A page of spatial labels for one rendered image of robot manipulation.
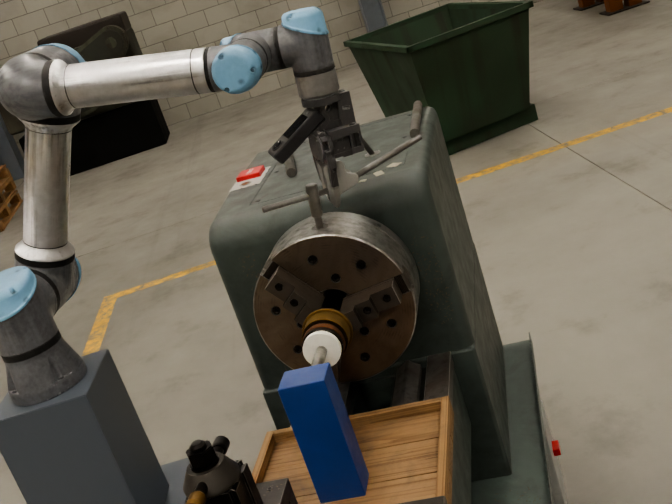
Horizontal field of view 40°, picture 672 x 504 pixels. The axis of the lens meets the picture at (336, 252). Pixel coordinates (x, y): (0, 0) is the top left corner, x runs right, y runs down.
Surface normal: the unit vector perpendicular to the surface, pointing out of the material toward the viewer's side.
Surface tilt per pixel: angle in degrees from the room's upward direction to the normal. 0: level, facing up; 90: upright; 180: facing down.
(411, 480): 0
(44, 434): 90
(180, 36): 90
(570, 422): 0
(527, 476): 0
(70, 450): 90
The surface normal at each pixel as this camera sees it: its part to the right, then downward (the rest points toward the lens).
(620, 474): -0.30, -0.89
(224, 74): -0.10, 0.38
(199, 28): 0.11, 0.32
